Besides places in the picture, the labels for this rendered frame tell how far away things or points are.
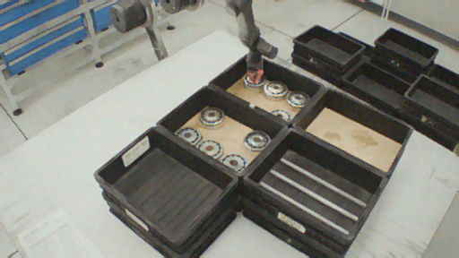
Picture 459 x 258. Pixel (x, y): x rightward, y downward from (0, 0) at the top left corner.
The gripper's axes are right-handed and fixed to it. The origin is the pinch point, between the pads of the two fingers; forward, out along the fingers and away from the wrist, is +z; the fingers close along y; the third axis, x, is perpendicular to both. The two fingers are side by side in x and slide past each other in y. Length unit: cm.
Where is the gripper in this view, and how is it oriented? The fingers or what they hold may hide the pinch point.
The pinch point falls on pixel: (254, 76)
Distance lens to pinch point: 171.9
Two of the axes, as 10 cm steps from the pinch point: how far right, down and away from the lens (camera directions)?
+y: 0.1, -7.1, 7.0
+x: -10.0, 0.0, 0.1
